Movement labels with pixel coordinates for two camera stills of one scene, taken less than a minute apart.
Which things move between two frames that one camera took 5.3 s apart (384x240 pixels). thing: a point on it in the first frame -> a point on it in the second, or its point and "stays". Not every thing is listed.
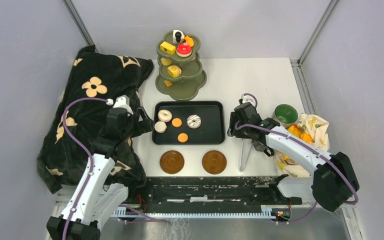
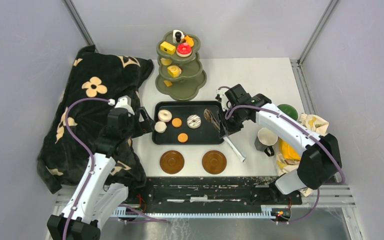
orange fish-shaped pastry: x=189 y=40 stays
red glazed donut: x=183 y=50 stays
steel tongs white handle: x=246 y=144 -> x=210 y=118
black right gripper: x=231 y=131 -> x=227 y=129
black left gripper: x=146 y=125 stays
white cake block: x=178 y=36 stays
